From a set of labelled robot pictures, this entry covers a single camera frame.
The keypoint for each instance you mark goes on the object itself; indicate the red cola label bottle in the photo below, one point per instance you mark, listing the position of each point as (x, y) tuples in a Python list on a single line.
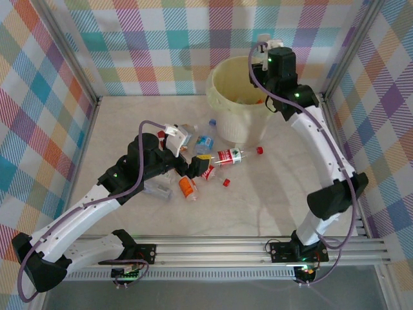
[(209, 172)]

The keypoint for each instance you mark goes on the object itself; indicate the blue capped water bottle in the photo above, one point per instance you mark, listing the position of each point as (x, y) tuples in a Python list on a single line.
[(205, 142)]

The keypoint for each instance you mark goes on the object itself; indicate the orange white label bottle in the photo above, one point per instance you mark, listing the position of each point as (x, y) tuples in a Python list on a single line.
[(186, 187)]

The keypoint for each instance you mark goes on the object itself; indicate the red green label bottle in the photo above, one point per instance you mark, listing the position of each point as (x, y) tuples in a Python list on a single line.
[(227, 156)]

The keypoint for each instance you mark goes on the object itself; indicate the clear bottle green white label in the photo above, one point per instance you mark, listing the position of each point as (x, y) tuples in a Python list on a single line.
[(167, 177)]

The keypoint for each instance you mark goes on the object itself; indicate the large clear bottle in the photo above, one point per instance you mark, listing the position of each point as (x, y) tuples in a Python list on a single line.
[(158, 192)]

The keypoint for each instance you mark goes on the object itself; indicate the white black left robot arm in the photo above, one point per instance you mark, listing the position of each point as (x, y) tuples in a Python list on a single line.
[(80, 210)]

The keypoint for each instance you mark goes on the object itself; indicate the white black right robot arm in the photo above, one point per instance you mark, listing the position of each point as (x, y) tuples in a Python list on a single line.
[(322, 142)]

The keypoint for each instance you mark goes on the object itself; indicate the cream plastic bin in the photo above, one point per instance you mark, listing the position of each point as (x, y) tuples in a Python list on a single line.
[(238, 129)]

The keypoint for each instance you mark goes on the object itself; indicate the translucent yellow bin liner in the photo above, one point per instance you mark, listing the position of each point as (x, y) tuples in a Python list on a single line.
[(214, 100)]

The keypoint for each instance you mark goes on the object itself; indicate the left circuit board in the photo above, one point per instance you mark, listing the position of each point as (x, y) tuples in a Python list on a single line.
[(124, 274)]

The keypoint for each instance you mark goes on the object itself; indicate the circuit board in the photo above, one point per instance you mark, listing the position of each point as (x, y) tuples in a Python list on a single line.
[(305, 274), (124, 274)]

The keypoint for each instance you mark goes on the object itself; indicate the grey metal panel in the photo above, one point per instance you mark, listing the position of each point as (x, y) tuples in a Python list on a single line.
[(209, 295)]

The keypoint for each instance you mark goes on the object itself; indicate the right circuit board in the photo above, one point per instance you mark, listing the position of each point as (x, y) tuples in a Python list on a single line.
[(305, 274)]

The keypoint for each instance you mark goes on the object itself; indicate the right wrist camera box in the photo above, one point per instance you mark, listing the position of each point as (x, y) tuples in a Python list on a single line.
[(274, 43)]

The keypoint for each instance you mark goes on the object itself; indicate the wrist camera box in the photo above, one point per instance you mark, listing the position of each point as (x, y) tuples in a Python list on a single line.
[(175, 139), (274, 43)]

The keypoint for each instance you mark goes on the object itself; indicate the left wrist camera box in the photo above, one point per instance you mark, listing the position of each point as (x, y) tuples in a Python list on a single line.
[(175, 139)]

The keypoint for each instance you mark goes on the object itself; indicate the aluminium side rail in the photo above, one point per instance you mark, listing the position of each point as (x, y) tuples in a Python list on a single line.
[(87, 135), (328, 108)]

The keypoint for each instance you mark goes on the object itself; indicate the aluminium frame post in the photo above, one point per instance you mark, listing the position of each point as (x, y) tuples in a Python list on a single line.
[(350, 48), (68, 48)]

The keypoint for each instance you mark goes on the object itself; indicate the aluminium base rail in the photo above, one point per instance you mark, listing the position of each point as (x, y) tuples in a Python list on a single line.
[(209, 250)]

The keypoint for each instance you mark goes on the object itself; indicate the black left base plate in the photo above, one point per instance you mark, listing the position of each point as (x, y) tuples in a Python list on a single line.
[(143, 248)]

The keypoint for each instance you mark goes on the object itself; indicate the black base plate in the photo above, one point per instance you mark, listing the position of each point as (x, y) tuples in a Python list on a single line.
[(143, 248), (280, 252)]

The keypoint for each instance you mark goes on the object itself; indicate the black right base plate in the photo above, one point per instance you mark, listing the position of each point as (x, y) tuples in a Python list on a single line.
[(280, 252)]

